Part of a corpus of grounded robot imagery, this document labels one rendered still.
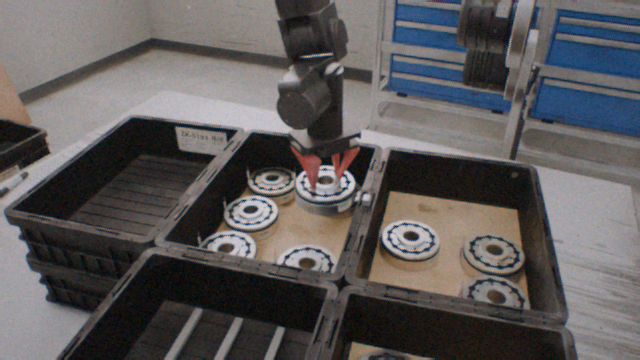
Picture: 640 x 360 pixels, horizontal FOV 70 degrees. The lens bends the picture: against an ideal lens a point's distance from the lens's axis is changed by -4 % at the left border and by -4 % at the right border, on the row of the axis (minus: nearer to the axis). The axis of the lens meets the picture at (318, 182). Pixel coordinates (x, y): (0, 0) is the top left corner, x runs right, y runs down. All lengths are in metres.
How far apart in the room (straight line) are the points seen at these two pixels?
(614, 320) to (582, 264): 0.15
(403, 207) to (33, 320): 0.76
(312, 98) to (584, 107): 2.21
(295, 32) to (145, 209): 0.52
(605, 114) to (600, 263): 1.63
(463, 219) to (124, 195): 0.71
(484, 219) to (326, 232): 0.32
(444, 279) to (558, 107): 1.98
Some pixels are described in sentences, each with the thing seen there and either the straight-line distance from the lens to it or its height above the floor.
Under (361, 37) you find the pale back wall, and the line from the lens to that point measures 3.73.
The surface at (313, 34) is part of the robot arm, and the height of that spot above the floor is 1.22.
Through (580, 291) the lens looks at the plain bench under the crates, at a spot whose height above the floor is 0.70.
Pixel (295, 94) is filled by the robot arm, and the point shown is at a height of 1.16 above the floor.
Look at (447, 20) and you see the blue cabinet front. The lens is 2.63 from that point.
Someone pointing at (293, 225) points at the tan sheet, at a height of 0.83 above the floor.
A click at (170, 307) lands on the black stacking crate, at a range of 0.80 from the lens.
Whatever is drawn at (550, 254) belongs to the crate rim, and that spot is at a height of 0.93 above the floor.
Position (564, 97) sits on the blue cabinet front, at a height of 0.46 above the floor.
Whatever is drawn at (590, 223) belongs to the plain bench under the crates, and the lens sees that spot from 1.30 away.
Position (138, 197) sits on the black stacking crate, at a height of 0.83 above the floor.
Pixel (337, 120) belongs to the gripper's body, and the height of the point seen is 1.09.
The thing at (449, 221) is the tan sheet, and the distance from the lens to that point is 0.95.
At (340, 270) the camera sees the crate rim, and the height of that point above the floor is 0.93.
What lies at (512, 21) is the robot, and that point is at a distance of 1.10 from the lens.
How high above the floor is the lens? 1.40
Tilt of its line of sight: 34 degrees down
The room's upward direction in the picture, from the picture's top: straight up
